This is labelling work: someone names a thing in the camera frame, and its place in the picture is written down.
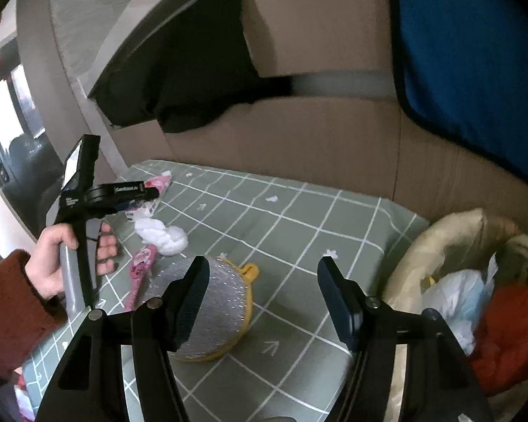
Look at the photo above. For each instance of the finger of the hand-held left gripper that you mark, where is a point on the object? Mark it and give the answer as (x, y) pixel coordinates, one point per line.
(152, 194)

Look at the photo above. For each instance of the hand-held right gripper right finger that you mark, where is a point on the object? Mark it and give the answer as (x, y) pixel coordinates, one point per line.
(339, 303)

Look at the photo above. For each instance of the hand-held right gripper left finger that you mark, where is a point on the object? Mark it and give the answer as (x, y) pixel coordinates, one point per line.
(193, 299)

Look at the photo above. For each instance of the silver packet with yellow edge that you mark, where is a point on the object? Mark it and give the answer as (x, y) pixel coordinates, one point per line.
(224, 299)

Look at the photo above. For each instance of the bin with beige liner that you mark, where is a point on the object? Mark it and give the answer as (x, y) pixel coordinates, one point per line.
(449, 228)

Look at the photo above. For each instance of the red plastic bag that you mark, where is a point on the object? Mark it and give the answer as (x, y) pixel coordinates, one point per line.
(510, 343)

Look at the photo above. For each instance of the person's left forearm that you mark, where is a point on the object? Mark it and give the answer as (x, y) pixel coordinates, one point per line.
(9, 312)

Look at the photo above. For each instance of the person's left hand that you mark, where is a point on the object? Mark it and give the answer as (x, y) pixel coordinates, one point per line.
(48, 263)

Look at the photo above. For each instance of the pink and white wrapper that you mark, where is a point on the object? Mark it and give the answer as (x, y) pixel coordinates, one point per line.
(158, 182)

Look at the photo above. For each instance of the crumpled white tissue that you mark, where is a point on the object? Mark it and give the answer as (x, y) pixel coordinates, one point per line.
(163, 235)

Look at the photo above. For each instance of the long pink wrapper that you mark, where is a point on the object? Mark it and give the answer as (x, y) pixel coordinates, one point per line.
(138, 272)

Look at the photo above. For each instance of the green grid tablecloth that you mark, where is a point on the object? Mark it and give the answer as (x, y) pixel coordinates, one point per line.
(299, 237)

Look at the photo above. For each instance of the window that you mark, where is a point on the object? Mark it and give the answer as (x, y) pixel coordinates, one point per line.
(0, 110)

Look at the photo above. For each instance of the black cloth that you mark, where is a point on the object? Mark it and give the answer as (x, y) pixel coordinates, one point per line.
(193, 74)

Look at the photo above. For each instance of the cardboard box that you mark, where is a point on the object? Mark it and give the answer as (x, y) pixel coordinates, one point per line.
(317, 149)

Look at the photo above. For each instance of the blue cushion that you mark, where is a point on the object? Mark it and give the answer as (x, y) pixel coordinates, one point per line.
(457, 52)

